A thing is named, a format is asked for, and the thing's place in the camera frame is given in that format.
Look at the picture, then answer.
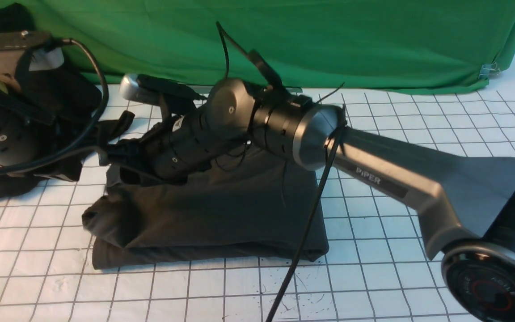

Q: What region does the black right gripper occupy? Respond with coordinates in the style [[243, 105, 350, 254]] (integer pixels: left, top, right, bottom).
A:
[[106, 107, 249, 182]]

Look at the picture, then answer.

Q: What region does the gray long-sleeved shirt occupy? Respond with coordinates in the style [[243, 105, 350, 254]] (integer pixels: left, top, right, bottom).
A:
[[82, 148, 317, 270]]

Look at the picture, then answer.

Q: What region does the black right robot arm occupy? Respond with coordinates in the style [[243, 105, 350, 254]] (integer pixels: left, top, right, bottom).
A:
[[100, 78, 515, 322]]

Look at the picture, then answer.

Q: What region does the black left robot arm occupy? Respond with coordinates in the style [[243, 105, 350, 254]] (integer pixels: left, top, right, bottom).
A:
[[0, 48, 102, 181]]

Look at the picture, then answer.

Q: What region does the dark crumpled garment pile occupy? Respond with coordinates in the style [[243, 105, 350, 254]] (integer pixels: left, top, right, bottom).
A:
[[0, 3, 134, 199]]

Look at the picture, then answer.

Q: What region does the metal strip on table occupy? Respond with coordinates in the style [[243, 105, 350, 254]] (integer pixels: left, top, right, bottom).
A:
[[190, 84, 303, 95]]

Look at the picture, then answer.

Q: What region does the white grid-pattern mat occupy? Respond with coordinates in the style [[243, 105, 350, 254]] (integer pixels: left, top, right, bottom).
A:
[[0, 58, 515, 322]]

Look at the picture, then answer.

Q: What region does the green backdrop cloth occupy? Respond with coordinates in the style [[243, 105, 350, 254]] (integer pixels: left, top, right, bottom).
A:
[[20, 0, 515, 94]]

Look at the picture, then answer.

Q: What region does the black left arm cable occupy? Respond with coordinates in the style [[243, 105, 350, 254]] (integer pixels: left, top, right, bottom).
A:
[[0, 38, 110, 178]]

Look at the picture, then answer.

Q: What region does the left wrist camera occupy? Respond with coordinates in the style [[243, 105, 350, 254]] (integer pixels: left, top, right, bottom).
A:
[[0, 30, 65, 74]]

